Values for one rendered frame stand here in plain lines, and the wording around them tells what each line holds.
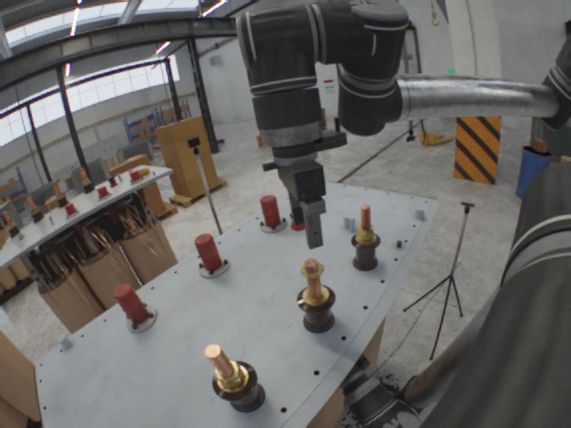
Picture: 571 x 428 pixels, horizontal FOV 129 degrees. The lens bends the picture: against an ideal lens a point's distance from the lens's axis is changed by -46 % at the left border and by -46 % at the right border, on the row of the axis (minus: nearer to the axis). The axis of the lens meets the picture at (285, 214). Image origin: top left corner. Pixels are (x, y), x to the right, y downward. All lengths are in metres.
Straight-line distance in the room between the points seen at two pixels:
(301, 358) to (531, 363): 0.54
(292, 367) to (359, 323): 0.20
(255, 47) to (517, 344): 0.40
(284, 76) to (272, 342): 0.58
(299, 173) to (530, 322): 0.33
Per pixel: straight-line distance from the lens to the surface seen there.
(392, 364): 2.17
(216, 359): 0.44
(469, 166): 5.43
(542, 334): 0.16
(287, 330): 0.68
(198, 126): 5.55
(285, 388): 0.60
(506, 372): 0.15
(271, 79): 0.37
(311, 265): 0.53
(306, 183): 0.38
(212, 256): 0.89
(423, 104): 0.55
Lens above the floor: 1.91
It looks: 28 degrees down
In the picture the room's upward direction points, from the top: 11 degrees counter-clockwise
